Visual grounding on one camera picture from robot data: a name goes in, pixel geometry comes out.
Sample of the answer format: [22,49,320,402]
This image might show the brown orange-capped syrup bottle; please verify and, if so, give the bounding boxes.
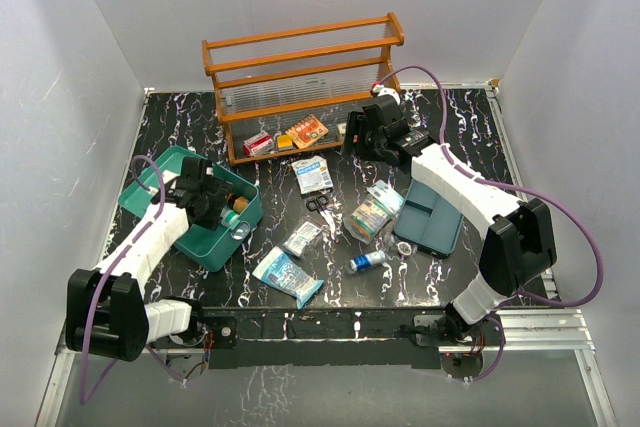
[227,194,250,214]

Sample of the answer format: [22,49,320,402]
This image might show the white green medicine bottle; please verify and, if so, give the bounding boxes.
[220,207,240,229]

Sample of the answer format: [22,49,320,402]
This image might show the white blue sachet packet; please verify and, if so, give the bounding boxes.
[291,156,333,195]

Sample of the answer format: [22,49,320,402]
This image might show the green medicine kit box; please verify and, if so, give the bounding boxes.
[117,145,264,273]

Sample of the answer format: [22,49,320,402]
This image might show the bagged white gauze pads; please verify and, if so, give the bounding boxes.
[279,218,323,258]

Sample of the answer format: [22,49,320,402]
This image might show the blue white mask packet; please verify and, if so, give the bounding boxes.
[252,247,324,310]

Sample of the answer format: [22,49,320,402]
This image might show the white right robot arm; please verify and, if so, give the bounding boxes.
[342,91,557,344]

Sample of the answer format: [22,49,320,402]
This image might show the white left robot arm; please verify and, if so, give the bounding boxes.
[65,155,233,361]

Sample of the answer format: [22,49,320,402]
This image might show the cream long medicine box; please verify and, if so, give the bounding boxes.
[337,122,346,142]

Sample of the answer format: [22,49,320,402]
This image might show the orange patterned medicine box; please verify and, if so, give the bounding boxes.
[286,115,329,149]

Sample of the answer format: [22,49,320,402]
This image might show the red white medicine box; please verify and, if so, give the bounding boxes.
[243,131,274,157]

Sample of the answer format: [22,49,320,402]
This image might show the yellow grey small box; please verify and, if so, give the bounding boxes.
[276,134,294,151]

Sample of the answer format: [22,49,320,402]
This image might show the orange wooden shelf rack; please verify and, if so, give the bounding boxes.
[201,12,405,165]

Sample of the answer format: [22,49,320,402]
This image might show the blue divided tray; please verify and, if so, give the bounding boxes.
[394,180,463,258]

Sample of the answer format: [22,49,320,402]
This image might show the blue white small tube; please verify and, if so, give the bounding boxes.
[346,250,387,274]

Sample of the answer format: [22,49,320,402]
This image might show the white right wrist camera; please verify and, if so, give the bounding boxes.
[371,82,401,104]

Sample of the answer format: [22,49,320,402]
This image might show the black handled scissors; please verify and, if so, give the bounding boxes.
[306,194,339,243]

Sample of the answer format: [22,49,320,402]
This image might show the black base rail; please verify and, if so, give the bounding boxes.
[134,304,506,373]

